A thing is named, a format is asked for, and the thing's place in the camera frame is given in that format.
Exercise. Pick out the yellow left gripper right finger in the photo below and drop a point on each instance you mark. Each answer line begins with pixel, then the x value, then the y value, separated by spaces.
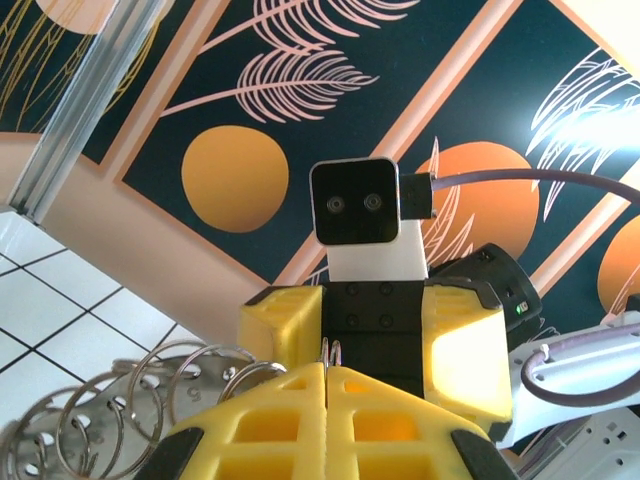
pixel 395 440

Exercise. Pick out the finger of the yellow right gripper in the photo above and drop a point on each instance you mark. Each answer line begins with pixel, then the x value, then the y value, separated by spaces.
pixel 280 325
pixel 465 350

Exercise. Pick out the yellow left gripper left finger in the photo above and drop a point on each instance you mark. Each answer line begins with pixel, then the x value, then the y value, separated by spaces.
pixel 270 440

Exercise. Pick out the curved metal keyring holder plate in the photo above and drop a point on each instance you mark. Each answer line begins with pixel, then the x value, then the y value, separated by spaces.
pixel 210 390

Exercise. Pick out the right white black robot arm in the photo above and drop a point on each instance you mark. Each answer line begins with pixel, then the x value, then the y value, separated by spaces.
pixel 590 345

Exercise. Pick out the right white camera mount bracket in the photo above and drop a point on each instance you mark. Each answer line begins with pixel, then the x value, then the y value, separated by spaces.
pixel 380 262

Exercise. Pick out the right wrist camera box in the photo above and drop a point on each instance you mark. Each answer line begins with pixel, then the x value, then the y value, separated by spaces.
pixel 355 200

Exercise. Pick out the aluminium corner post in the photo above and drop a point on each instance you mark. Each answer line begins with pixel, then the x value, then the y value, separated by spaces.
pixel 85 110

